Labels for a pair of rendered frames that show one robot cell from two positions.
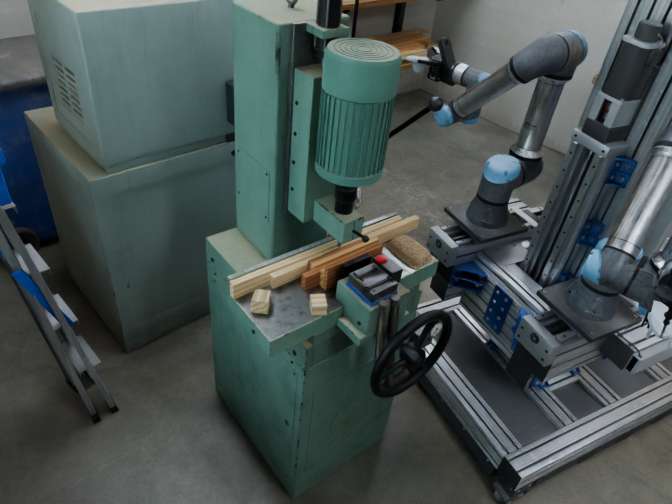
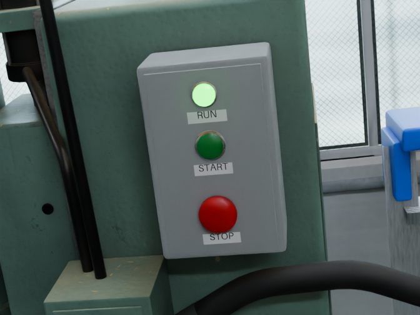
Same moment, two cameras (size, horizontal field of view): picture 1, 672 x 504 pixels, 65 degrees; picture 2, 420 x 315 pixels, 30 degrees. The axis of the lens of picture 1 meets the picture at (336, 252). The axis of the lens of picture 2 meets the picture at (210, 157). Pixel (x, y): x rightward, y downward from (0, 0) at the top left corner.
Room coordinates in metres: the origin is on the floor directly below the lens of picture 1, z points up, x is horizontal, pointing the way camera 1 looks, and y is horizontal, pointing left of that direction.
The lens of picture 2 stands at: (2.01, -0.28, 1.58)
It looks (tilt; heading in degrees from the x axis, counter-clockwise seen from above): 17 degrees down; 140
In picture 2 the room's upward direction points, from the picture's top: 7 degrees counter-clockwise
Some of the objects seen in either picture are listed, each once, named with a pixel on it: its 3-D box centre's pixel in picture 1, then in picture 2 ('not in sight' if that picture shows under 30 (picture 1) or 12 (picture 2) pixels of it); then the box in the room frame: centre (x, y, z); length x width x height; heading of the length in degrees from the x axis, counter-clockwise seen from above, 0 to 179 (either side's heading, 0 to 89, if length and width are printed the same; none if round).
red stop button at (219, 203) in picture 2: not in sight; (217, 214); (1.57, 0.08, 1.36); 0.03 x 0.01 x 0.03; 42
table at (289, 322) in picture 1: (349, 292); not in sight; (1.11, -0.05, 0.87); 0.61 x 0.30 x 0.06; 132
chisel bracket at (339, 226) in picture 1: (337, 220); not in sight; (1.23, 0.01, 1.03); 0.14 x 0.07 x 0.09; 42
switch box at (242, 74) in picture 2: not in sight; (216, 151); (1.55, 0.11, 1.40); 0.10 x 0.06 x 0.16; 42
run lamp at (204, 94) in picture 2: not in sight; (204, 95); (1.57, 0.08, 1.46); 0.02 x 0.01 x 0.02; 42
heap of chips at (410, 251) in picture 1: (410, 247); not in sight; (1.29, -0.22, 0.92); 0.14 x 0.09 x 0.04; 42
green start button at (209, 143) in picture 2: not in sight; (210, 146); (1.57, 0.08, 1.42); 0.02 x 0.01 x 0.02; 42
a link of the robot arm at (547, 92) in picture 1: (539, 114); not in sight; (1.77, -0.63, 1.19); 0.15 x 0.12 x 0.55; 136
